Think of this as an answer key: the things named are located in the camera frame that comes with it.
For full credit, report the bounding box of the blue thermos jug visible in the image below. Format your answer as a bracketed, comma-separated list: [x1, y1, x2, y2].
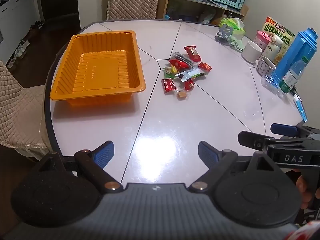
[271, 26, 319, 89]

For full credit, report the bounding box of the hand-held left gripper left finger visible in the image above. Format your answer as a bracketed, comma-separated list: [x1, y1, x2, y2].
[37, 141, 123, 194]

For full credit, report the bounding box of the white thermos bottle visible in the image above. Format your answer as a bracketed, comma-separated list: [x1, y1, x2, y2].
[262, 35, 283, 60]

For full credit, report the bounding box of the yellow green candy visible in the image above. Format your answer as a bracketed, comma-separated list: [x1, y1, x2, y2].
[163, 66, 177, 79]

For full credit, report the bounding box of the white silver snack packet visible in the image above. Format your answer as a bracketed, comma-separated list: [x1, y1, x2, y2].
[174, 65, 208, 82]

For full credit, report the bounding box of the pink lidded cup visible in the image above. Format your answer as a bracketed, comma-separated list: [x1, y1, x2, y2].
[252, 30, 272, 53]

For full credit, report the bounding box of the green cloth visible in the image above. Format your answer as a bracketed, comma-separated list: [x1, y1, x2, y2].
[229, 36, 247, 53]

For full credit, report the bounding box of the wooden shelf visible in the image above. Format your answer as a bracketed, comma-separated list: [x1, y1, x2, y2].
[156, 0, 249, 27]

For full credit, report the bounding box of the green label water bottle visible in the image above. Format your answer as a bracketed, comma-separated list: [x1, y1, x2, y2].
[279, 56, 310, 93]

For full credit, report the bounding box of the red white patterned clothing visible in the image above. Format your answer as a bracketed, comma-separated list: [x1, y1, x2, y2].
[296, 221, 320, 240]

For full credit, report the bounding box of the large red snack packet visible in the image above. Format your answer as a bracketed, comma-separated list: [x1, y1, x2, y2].
[184, 45, 202, 62]

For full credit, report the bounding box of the person's right hand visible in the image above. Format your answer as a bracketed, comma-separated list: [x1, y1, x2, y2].
[296, 174, 312, 210]

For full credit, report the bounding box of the red pillow snack packet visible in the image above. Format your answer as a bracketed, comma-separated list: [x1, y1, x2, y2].
[169, 59, 190, 73]

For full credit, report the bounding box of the green yellow snack box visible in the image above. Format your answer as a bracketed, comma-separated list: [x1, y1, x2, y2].
[261, 16, 296, 67]

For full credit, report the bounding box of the green tissue box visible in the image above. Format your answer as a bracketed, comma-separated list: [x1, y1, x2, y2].
[219, 17, 246, 40]

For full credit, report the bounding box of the grey phone stand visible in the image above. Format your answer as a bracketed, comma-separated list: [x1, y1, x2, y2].
[214, 24, 234, 46]

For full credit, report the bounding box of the row of shoes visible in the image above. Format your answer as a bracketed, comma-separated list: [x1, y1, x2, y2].
[6, 20, 44, 68]

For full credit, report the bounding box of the red candy white print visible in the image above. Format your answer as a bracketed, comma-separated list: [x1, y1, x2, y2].
[161, 78, 178, 94]

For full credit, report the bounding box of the orange plastic tray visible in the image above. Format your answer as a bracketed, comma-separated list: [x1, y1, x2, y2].
[49, 30, 147, 108]

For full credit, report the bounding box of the white plastic bag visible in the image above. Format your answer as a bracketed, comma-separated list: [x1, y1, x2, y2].
[197, 9, 217, 25]

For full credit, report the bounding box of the patterned white mug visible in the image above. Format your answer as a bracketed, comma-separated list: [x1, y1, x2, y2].
[256, 56, 277, 77]

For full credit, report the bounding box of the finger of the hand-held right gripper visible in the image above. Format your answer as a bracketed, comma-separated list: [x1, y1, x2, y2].
[271, 123, 320, 139]
[237, 131, 278, 153]

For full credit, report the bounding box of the blue tube on table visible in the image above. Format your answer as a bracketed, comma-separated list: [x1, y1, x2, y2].
[291, 91, 308, 123]

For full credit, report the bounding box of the brown candy clear wrapper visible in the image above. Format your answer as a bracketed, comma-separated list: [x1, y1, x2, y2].
[176, 90, 192, 100]

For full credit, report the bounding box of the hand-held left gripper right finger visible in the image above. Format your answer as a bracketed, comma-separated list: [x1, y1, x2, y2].
[187, 141, 283, 194]

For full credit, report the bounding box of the white cabinet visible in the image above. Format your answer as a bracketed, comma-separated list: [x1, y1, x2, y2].
[0, 0, 44, 63]

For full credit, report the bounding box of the blue tissue pack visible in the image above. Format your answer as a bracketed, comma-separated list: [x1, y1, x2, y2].
[261, 74, 282, 92]

